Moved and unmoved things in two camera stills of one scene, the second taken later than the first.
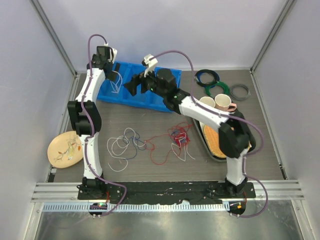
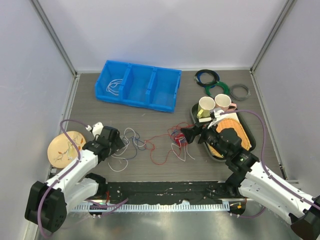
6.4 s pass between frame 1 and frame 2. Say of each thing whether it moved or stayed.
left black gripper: moved
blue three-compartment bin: stayed
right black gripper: moved
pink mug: stayed
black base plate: stayed
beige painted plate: stayed
